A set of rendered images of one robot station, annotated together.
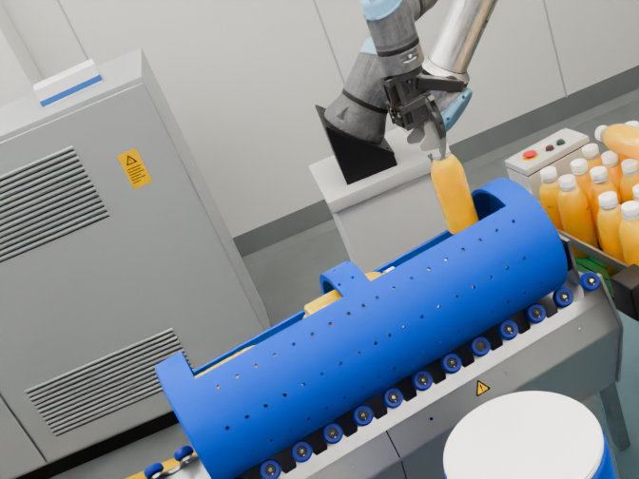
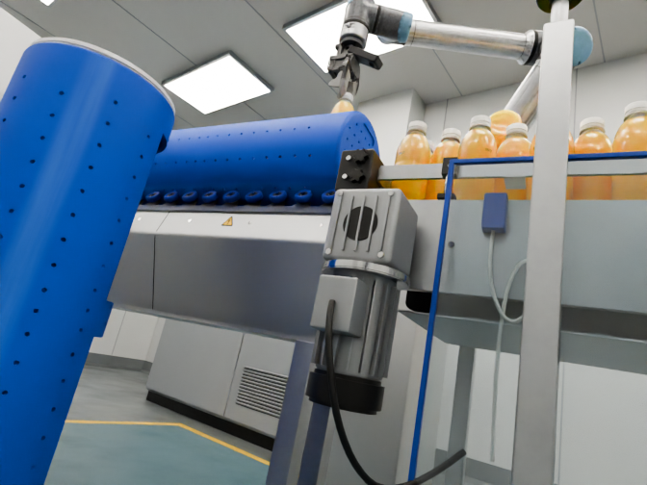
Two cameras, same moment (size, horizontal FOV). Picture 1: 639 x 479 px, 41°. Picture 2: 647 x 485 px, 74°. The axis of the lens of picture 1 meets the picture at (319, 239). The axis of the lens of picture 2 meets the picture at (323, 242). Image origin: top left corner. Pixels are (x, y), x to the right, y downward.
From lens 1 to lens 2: 2.05 m
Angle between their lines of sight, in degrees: 59
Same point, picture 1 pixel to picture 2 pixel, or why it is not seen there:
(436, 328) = (229, 145)
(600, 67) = not seen: outside the picture
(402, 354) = (203, 152)
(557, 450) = not seen: hidden behind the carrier
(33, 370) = (254, 357)
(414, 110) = (337, 61)
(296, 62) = not seen: hidden behind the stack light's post
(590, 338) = (322, 237)
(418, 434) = (176, 225)
